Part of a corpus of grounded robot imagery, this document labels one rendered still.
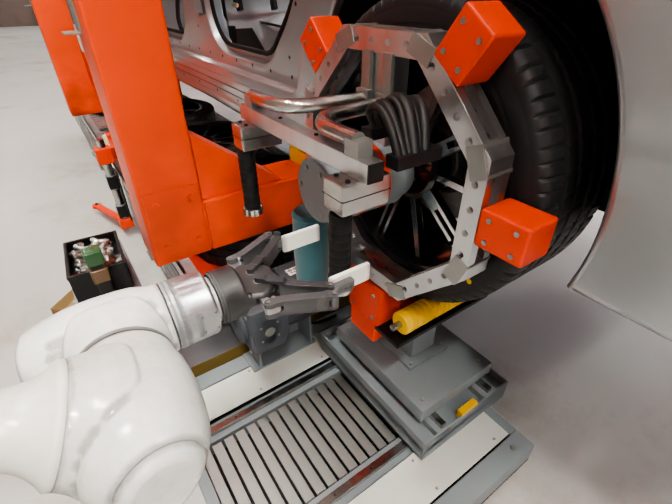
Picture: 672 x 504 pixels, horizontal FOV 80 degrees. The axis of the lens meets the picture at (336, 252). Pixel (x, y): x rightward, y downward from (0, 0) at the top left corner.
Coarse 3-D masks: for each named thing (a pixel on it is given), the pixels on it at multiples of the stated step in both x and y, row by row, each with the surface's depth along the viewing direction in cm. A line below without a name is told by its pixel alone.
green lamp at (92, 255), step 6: (90, 246) 96; (96, 246) 96; (84, 252) 94; (90, 252) 94; (96, 252) 94; (84, 258) 93; (90, 258) 94; (96, 258) 95; (102, 258) 96; (90, 264) 95; (96, 264) 95; (102, 264) 96
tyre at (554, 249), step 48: (384, 0) 78; (432, 0) 69; (480, 0) 66; (528, 0) 72; (528, 48) 61; (576, 48) 67; (528, 96) 60; (576, 96) 64; (528, 144) 63; (576, 144) 65; (528, 192) 65; (576, 192) 69; (480, 288) 81
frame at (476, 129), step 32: (352, 32) 75; (384, 32) 69; (416, 32) 63; (352, 64) 85; (320, 96) 92; (448, 96) 62; (480, 96) 63; (480, 128) 61; (480, 160) 61; (512, 160) 63; (480, 192) 63; (352, 224) 106; (352, 256) 102; (384, 256) 100; (480, 256) 73; (384, 288) 94; (416, 288) 84
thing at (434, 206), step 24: (360, 72) 91; (360, 120) 105; (432, 120) 80; (432, 168) 84; (408, 192) 93; (432, 192) 86; (360, 216) 108; (384, 216) 103; (408, 216) 114; (432, 216) 116; (384, 240) 106; (408, 240) 107; (432, 240) 107; (408, 264) 98; (432, 264) 93
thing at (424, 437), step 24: (336, 336) 142; (336, 360) 137; (360, 360) 133; (360, 384) 127; (480, 384) 121; (504, 384) 122; (384, 408) 118; (456, 408) 118; (480, 408) 119; (408, 432) 111; (432, 432) 111; (456, 432) 116
